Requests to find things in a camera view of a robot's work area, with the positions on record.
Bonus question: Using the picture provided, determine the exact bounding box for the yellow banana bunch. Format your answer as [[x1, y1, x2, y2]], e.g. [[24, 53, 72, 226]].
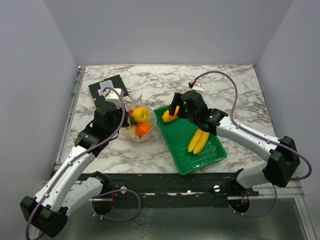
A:
[[187, 129, 210, 155]]

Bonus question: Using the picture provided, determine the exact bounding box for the yellow lemon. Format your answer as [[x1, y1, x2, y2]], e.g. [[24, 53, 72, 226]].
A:
[[144, 120, 153, 128]]

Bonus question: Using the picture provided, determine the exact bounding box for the green plastic tray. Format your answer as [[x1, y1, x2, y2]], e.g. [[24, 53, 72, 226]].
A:
[[154, 106, 227, 175]]

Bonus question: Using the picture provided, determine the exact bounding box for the clear zip top bag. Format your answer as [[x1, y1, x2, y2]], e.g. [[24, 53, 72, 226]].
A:
[[125, 94, 157, 142]]

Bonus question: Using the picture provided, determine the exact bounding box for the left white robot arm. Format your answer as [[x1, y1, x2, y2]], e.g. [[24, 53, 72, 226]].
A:
[[20, 99, 129, 240]]

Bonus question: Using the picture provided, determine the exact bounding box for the orange fruit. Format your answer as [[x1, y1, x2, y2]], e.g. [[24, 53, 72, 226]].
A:
[[135, 123, 151, 139]]

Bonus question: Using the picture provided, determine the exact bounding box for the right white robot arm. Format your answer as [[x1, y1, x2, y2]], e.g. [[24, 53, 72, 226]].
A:
[[168, 90, 300, 196]]

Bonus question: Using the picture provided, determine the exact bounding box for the orange peach with leaf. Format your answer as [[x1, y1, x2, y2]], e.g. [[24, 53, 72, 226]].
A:
[[124, 129, 137, 142]]

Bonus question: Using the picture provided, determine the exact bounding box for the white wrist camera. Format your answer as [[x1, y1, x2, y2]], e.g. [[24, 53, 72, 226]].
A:
[[102, 88, 124, 102], [188, 82, 204, 93]]

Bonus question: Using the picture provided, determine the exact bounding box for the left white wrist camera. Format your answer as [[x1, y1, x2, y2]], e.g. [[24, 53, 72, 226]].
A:
[[102, 88, 124, 102]]

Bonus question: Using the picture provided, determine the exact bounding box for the yellow orange mango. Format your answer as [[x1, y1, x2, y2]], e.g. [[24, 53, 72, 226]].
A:
[[162, 106, 180, 123]]

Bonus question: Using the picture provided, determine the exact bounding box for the black network box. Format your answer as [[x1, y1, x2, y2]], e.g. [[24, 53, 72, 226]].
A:
[[88, 74, 129, 107]]

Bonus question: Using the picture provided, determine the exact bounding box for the white grey small router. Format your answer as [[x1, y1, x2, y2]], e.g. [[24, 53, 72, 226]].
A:
[[99, 80, 114, 92]]

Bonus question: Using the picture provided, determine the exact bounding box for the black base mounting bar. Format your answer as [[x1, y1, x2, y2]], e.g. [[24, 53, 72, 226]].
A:
[[72, 171, 261, 209]]

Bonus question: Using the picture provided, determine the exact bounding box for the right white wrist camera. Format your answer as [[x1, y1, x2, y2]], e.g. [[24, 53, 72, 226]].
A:
[[188, 82, 204, 93]]

